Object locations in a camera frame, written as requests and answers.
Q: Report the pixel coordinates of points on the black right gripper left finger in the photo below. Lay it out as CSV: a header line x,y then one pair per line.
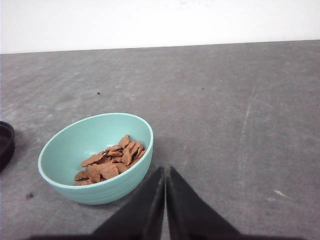
x,y
142,217

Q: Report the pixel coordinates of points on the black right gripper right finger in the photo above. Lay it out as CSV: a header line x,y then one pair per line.
x,y
191,218

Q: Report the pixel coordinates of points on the brown fried beef pieces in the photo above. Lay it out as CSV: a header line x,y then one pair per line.
x,y
111,162

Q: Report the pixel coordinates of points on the teal ceramic bowl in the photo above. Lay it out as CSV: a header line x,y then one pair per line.
x,y
60,159

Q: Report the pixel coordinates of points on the black frying pan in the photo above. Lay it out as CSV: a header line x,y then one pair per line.
x,y
7,144

